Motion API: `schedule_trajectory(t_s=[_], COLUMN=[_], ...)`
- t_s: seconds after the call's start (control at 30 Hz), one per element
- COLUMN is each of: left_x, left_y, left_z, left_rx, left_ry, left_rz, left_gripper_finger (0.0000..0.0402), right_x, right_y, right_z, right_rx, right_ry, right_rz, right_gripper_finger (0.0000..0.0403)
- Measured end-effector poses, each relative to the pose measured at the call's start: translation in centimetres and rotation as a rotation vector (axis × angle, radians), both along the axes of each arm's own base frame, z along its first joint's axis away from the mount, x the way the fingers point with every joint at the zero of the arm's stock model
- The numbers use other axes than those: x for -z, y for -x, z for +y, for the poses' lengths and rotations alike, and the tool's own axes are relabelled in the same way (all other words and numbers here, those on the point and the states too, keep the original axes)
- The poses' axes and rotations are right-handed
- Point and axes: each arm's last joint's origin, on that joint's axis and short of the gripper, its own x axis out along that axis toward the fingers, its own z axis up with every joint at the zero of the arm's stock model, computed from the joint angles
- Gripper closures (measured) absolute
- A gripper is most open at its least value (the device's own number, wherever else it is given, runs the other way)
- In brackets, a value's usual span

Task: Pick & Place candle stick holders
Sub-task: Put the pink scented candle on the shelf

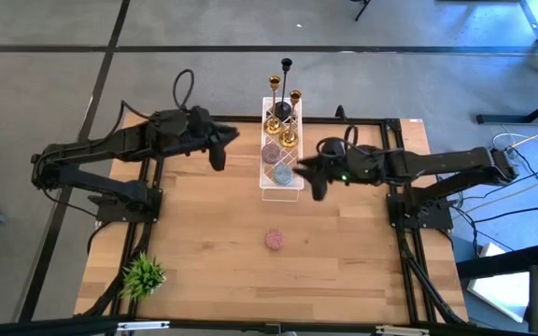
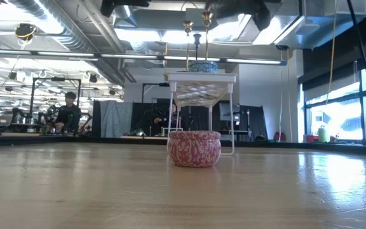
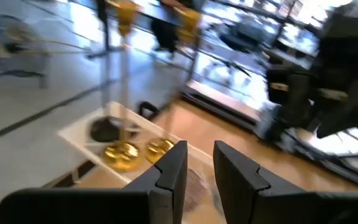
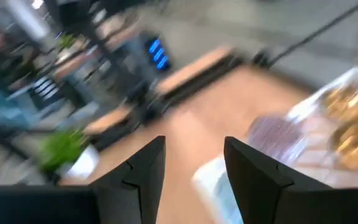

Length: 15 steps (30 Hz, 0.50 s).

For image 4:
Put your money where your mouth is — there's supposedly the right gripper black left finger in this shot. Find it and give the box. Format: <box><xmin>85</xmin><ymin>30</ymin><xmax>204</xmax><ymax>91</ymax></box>
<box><xmin>88</xmin><ymin>134</ymin><xmax>167</xmax><ymax>224</ymax></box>

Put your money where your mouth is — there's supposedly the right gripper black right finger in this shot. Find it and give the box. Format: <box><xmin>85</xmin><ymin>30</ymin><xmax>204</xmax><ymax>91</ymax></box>
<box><xmin>223</xmin><ymin>136</ymin><xmax>358</xmax><ymax>224</ymax></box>

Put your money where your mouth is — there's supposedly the blue patterned candle tin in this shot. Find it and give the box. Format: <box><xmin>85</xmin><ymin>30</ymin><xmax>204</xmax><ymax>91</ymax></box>
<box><xmin>211</xmin><ymin>172</ymin><xmax>247</xmax><ymax>224</ymax></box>

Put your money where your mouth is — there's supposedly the purple patterned candle tin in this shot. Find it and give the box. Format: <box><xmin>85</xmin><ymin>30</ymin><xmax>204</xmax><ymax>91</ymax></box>
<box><xmin>246</xmin><ymin>114</ymin><xmax>306</xmax><ymax>166</ymax></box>

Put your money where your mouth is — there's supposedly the green artificial potted plant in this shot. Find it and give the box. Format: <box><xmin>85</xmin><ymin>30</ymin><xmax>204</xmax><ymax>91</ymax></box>
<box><xmin>37</xmin><ymin>129</ymin><xmax>101</xmax><ymax>183</ymax></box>

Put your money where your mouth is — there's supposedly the device with blue lights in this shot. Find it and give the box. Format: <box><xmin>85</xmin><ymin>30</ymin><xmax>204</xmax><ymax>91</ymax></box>
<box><xmin>147</xmin><ymin>38</ymin><xmax>172</xmax><ymax>72</ymax></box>

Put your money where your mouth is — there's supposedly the white wire shelf rack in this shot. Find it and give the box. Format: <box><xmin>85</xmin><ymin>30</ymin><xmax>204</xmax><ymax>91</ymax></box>
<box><xmin>190</xmin><ymin>51</ymin><xmax>358</xmax><ymax>224</ymax></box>

